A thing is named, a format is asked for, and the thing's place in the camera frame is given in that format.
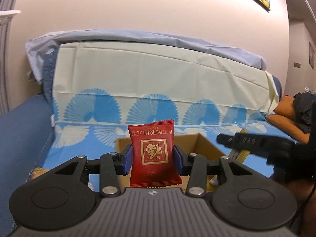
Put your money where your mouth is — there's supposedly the red square snack packet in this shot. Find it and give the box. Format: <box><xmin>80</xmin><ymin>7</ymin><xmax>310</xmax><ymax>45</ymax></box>
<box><xmin>128</xmin><ymin>119</ymin><xmax>182</xmax><ymax>188</ymax></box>

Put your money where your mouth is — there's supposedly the grey-blue sheet on backrest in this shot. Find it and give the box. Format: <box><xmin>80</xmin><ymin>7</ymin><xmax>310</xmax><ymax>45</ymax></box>
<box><xmin>25</xmin><ymin>29</ymin><xmax>267</xmax><ymax>83</ymax></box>

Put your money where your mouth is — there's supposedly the orange cushion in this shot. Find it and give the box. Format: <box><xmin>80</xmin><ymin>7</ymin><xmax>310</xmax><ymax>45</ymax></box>
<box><xmin>265</xmin><ymin>96</ymin><xmax>309</xmax><ymax>144</ymax></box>

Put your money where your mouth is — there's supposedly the brown cardboard box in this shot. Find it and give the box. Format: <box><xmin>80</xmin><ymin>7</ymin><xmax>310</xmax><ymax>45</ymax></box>
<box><xmin>115</xmin><ymin>132</ymin><xmax>247</xmax><ymax>193</ymax></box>

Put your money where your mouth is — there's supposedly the grey curtain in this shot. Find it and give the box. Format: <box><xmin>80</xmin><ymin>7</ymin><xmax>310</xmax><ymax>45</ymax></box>
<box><xmin>1</xmin><ymin>0</ymin><xmax>16</xmax><ymax>116</ymax></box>

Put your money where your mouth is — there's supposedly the black cloth on cushion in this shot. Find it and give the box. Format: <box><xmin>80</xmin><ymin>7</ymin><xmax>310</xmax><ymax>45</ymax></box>
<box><xmin>293</xmin><ymin>93</ymin><xmax>315</xmax><ymax>134</ymax></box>

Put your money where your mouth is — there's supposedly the blue fan-pattern sofa cover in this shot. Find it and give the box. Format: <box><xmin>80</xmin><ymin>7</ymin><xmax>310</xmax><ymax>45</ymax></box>
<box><xmin>42</xmin><ymin>41</ymin><xmax>297</xmax><ymax>178</ymax></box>

